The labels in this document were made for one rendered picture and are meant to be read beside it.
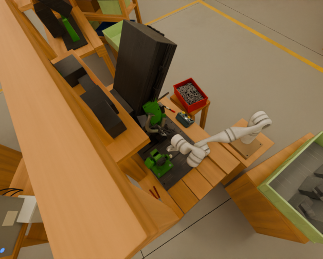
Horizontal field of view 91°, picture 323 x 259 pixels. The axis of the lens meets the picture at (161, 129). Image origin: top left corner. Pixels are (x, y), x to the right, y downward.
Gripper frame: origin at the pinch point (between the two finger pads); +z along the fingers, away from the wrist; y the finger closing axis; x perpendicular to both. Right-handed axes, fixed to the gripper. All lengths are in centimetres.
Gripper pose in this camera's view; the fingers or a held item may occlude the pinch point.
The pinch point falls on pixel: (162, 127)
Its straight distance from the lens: 103.8
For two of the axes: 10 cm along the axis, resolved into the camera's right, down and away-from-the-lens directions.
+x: -3.6, 8.6, 3.7
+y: -7.5, -0.3, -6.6
